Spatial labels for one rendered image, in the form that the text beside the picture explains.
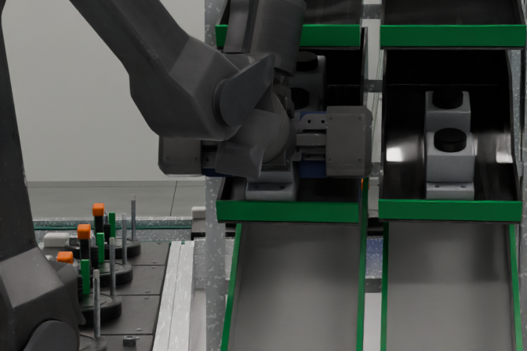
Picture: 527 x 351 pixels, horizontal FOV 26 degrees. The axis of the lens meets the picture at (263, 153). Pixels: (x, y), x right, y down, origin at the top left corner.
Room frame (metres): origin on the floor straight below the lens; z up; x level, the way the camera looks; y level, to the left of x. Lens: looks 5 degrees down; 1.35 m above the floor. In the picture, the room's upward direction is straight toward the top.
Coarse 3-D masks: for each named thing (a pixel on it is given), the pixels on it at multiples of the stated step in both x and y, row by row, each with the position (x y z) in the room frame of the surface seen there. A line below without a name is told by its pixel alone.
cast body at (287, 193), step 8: (296, 168) 1.07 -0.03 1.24; (264, 176) 1.04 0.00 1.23; (272, 176) 1.04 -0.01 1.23; (280, 176) 1.04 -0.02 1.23; (288, 176) 1.04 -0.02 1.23; (296, 176) 1.06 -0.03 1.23; (248, 184) 1.04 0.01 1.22; (256, 184) 1.04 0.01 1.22; (264, 184) 1.04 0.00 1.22; (272, 184) 1.04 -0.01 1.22; (280, 184) 1.04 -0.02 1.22; (288, 184) 1.04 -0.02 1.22; (296, 184) 1.06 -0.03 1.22; (248, 192) 1.03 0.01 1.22; (256, 192) 1.03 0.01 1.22; (264, 192) 1.03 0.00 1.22; (272, 192) 1.03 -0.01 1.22; (280, 192) 1.03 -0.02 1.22; (288, 192) 1.03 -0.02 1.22; (296, 192) 1.06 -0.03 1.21; (248, 200) 1.04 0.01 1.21; (256, 200) 1.04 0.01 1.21; (264, 200) 1.03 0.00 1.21; (272, 200) 1.03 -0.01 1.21; (280, 200) 1.03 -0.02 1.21; (288, 200) 1.03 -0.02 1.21; (296, 200) 1.06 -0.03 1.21
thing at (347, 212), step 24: (360, 48) 1.26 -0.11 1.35; (336, 72) 1.28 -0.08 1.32; (360, 72) 1.27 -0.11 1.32; (336, 96) 1.26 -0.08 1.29; (360, 96) 1.13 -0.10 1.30; (240, 192) 1.09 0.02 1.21; (312, 192) 1.08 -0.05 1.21; (336, 192) 1.08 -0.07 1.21; (360, 192) 1.07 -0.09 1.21; (216, 216) 1.04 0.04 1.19; (240, 216) 1.04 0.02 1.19; (264, 216) 1.04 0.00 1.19; (288, 216) 1.03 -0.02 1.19; (312, 216) 1.03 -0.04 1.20; (336, 216) 1.03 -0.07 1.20
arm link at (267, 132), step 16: (272, 80) 0.89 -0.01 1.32; (272, 96) 0.89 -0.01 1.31; (256, 112) 0.87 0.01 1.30; (272, 112) 0.88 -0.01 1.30; (240, 128) 0.87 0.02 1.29; (256, 128) 0.87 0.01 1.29; (272, 128) 0.88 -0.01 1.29; (288, 128) 0.92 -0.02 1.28; (224, 144) 0.87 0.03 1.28; (240, 144) 0.87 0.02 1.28; (256, 144) 0.87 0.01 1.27; (272, 144) 0.89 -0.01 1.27; (224, 160) 0.87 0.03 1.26; (240, 160) 0.87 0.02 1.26; (256, 160) 0.87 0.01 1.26; (256, 176) 0.87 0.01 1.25
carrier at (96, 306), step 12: (96, 276) 1.39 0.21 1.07; (96, 288) 1.39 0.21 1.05; (96, 300) 1.39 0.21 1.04; (96, 312) 1.39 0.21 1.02; (96, 324) 1.39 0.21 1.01; (84, 336) 1.40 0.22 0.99; (96, 336) 1.39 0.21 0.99; (108, 336) 1.47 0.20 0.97; (120, 336) 1.47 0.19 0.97; (144, 336) 1.47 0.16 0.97; (84, 348) 1.34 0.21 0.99; (96, 348) 1.34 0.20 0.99; (108, 348) 1.41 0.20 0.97; (120, 348) 1.41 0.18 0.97; (132, 348) 1.41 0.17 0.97; (144, 348) 1.41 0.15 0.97
